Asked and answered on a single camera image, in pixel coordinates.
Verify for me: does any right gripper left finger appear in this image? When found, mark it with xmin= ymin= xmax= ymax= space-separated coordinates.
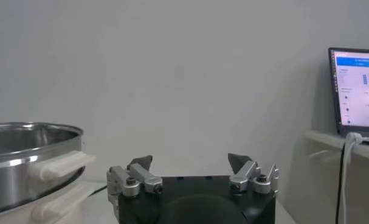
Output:
xmin=106 ymin=155 xmax=164 ymax=201

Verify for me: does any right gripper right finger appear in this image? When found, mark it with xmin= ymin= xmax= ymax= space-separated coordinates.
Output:
xmin=227 ymin=152 xmax=280 ymax=195

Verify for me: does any stainless steel steamer basket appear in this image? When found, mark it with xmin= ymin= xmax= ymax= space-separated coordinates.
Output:
xmin=0 ymin=122 xmax=97 ymax=215

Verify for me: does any white electric cooker base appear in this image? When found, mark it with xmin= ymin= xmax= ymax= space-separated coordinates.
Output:
xmin=0 ymin=181 xmax=95 ymax=224

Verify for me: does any white side table with laptop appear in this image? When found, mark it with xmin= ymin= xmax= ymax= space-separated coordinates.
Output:
xmin=304 ymin=130 xmax=369 ymax=171

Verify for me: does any black cooker power cord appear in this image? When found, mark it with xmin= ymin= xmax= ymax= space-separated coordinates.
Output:
xmin=88 ymin=184 xmax=108 ymax=196

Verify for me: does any black laptop cable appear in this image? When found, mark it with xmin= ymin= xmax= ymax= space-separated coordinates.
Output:
xmin=335 ymin=142 xmax=347 ymax=224

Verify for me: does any white laptop cable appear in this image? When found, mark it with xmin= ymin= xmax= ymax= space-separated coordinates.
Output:
xmin=339 ymin=132 xmax=369 ymax=224

